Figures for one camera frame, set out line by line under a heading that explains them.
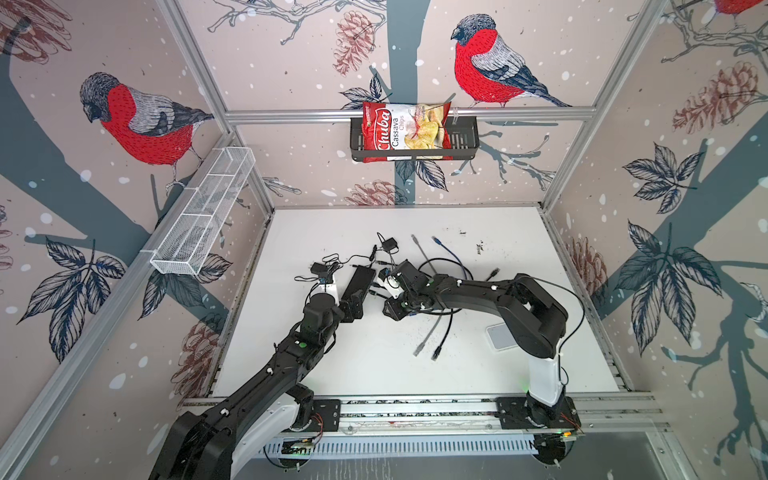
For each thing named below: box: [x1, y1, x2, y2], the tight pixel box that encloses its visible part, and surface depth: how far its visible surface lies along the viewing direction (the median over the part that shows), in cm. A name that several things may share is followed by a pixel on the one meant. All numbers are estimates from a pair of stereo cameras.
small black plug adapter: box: [382, 237, 399, 251], surface depth 109 cm
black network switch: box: [341, 265, 376, 302], surface depth 100 cm
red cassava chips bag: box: [362, 101, 453, 163], surface depth 90 cm
